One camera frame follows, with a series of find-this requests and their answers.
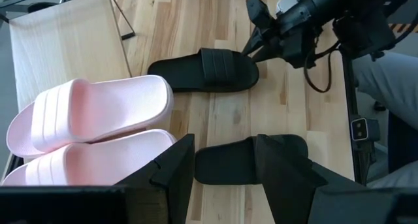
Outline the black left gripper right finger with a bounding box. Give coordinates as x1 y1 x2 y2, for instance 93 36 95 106
255 134 418 224

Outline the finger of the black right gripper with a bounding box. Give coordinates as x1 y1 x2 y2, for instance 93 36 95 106
251 42 285 63
241 27 278 57

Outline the black exterior depth camera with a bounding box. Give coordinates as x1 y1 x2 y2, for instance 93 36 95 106
350 117 381 142

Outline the wooden shelf with black frame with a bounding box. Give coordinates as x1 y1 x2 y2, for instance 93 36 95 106
1 0 137 182

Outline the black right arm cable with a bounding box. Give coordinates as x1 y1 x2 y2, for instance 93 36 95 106
302 40 341 94

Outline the black slide sandal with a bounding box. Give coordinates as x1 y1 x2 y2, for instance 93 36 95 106
194 134 310 186
146 47 261 94

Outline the pink slide sandal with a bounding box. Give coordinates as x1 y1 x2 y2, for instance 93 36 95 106
1 129 178 187
5 74 175 159

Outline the person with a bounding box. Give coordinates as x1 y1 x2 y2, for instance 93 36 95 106
351 49 418 189

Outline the black rig frame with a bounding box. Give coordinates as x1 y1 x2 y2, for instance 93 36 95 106
338 47 376 185

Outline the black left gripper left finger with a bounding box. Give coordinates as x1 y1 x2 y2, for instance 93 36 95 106
0 133 196 224

